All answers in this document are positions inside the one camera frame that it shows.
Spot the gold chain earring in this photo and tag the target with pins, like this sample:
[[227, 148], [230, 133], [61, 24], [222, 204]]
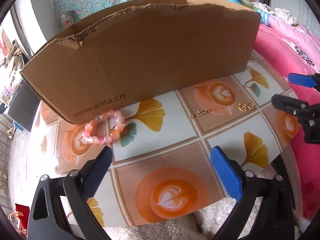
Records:
[[199, 113]]

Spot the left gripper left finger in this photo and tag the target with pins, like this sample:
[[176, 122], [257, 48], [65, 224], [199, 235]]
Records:
[[94, 171]]

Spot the pink floral quilt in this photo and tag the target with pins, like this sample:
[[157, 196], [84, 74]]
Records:
[[294, 53]]

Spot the patterned coffee ginkgo tablecloth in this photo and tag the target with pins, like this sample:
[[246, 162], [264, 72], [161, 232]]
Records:
[[161, 166]]

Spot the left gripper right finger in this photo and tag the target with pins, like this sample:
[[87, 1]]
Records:
[[230, 173]]

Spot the red gift bag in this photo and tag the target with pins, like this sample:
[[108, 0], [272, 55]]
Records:
[[19, 218]]

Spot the white fluffy towel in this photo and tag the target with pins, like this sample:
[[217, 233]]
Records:
[[202, 224]]

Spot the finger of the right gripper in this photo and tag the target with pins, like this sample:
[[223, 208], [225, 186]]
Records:
[[302, 80], [289, 105]]

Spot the brown cardboard box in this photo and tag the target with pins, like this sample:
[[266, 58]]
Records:
[[137, 50]]

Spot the gold hoop earring pair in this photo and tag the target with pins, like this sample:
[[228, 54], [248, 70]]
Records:
[[244, 107]]

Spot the black monitor screen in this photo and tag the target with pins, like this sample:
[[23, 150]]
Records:
[[24, 106]]

